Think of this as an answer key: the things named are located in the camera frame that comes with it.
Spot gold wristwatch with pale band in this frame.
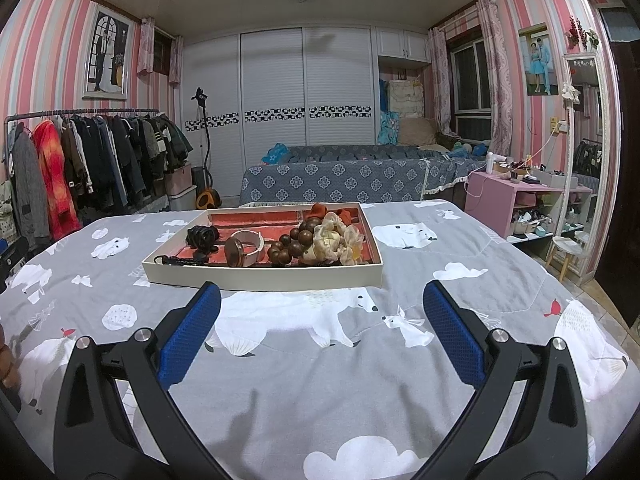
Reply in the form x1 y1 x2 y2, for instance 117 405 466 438
223 229 266 267

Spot metal clothes rack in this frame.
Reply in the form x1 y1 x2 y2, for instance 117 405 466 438
4 108 161 171

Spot turquoise cloth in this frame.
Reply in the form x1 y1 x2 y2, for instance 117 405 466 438
377 79 401 145

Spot white wardrobe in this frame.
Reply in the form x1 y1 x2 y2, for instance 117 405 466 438
182 25 433 201

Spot wall poster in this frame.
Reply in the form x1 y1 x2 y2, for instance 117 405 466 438
518 22 558 97

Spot beige cushion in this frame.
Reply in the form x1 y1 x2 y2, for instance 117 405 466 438
400 117 441 146

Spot small window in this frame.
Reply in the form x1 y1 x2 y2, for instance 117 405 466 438
152 30 172 77

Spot shallow tray with red lining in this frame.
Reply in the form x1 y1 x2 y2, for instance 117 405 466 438
141 202 385 292

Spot black bag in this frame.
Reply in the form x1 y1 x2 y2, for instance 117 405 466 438
0 237 30 281

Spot white framed standing mirror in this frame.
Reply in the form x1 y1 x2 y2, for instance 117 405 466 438
555 52 613 276

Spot pile of clothes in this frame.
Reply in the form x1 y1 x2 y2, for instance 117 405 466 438
0 180 13 241

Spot yellow plush hair tie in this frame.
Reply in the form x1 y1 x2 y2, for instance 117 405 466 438
310 232 343 263

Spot brown wooden bead bracelet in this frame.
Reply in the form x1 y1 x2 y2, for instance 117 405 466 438
267 217 321 266

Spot grey quilted coat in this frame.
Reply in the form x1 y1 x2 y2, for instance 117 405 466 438
10 127 53 248

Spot red artificial flowers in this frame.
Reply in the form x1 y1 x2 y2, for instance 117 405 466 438
566 15 600 52

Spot sofa bed with blue cover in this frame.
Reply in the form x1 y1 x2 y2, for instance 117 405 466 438
239 142 488 206

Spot framed wall picture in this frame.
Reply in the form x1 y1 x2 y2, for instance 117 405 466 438
82 5 132 101

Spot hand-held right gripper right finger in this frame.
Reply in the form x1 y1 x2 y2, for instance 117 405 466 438
417 280 587 480

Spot row of dark hanging clothes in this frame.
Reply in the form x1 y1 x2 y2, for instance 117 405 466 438
62 112 195 208

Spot plastic storage box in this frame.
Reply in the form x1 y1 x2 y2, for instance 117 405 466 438
165 162 198 212

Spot large window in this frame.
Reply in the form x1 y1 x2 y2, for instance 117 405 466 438
450 40 493 141

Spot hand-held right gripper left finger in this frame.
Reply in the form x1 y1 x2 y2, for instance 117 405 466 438
52 281 223 480

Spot orange scrunchie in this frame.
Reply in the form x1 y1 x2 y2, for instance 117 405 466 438
309 203 360 225

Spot black cord bracelets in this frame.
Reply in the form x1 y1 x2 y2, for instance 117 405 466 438
152 254 213 267

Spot orange red fleece robe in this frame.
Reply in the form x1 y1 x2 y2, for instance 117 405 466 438
32 120 81 233

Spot long pink curtain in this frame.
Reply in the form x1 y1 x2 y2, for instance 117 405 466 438
476 0 523 163
427 25 453 136

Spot pink cabinet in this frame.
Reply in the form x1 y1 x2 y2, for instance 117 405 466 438
465 170 591 241

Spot short pink curtain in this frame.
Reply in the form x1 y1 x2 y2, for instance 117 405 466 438
169 35 185 85
137 17 156 76

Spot small white stool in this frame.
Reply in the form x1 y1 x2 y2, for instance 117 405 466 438
545 232 588 282

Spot person's left hand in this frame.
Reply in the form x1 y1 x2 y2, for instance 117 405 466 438
0 327 21 393

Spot garment steamer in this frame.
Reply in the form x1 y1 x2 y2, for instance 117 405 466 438
191 86 223 209

